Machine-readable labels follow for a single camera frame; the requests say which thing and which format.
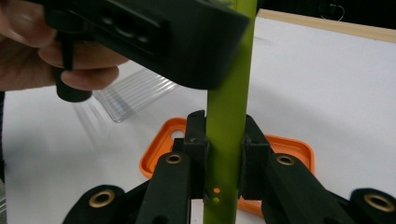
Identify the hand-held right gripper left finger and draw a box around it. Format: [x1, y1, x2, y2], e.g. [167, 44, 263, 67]
[136, 110, 209, 224]

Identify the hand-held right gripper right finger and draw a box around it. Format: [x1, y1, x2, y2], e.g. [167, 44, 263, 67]
[239, 115, 356, 224]

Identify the clear plastic ribbed rack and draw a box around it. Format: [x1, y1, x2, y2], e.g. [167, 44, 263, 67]
[92, 68, 180, 123]

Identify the green cartoon phone case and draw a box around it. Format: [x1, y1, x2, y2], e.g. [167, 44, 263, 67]
[204, 0, 260, 224]

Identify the orange phone case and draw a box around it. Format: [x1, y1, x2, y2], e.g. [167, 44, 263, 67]
[139, 117, 316, 217]

